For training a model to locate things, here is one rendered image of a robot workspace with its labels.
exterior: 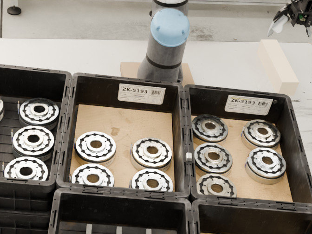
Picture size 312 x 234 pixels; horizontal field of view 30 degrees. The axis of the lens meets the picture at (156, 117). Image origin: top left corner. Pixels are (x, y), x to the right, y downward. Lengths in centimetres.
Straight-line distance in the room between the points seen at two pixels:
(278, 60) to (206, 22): 156
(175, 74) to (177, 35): 15
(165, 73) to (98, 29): 159
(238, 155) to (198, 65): 56
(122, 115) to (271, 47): 73
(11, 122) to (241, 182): 62
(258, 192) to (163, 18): 61
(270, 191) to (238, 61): 73
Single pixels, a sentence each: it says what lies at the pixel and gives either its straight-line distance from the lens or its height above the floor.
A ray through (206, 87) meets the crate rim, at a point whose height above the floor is 93.
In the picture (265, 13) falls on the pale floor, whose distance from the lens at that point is 383.
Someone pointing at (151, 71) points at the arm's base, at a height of 79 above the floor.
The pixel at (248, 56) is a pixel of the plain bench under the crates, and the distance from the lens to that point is 215.
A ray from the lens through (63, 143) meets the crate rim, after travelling 138.
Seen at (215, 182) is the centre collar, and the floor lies 87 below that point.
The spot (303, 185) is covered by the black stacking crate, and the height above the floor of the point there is 91.
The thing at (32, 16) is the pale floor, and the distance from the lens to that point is 344.
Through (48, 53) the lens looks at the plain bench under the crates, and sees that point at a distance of 201.
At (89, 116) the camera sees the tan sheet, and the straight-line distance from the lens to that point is 159.
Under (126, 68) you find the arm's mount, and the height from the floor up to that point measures 73.
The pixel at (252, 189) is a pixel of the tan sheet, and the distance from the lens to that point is 150.
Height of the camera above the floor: 192
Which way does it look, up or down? 42 degrees down
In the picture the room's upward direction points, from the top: 11 degrees clockwise
